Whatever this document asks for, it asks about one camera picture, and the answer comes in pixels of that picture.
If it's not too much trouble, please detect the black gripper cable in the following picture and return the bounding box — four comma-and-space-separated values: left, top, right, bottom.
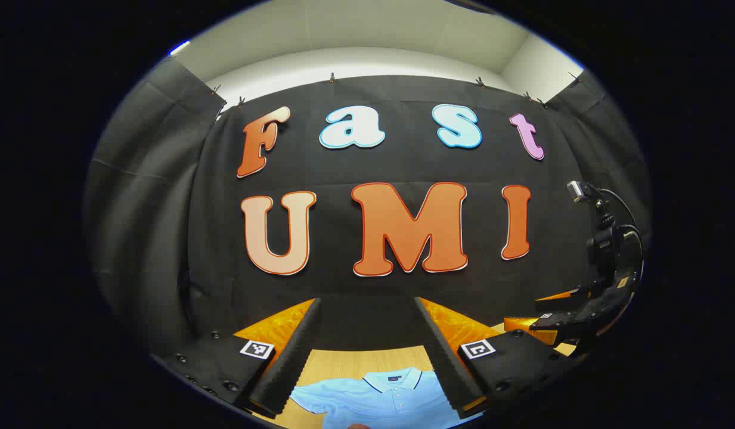
598, 188, 646, 281

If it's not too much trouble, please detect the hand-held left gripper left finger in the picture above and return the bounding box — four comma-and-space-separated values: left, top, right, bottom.
150, 298, 323, 419

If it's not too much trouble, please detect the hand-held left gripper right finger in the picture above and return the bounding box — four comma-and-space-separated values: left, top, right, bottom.
413, 296, 578, 419

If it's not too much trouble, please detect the light blue T-shirt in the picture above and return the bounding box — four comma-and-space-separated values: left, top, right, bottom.
290, 367, 484, 429

